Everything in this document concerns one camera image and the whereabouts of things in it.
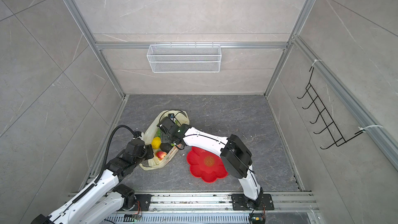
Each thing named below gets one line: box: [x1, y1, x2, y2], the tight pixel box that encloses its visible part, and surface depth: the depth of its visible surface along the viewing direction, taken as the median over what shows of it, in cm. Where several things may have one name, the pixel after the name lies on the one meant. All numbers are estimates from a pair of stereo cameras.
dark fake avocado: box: [159, 142, 173, 154], surface depth 90 cm
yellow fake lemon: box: [151, 136, 162, 150], surface depth 91 cm
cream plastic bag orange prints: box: [139, 109, 190, 171], surface depth 83 cm
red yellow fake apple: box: [155, 150, 167, 161], surface depth 86 cm
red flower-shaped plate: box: [186, 146, 229, 184], surface depth 87 cm
